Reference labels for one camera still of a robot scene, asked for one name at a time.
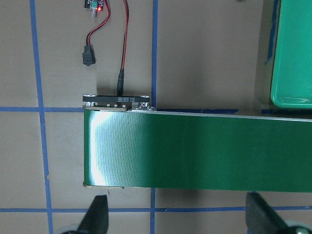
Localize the small green circuit board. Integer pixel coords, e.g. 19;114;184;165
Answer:
84;0;104;18

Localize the green plastic tray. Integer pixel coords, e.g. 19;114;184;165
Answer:
271;0;312;109

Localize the green conveyor belt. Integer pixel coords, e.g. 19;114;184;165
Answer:
82;95;312;193

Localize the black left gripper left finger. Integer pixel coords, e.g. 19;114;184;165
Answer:
78;195;109;234

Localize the red black power cable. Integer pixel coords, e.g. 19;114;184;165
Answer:
82;0;130;96

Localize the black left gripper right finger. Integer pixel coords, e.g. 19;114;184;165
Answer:
245;193;289;234

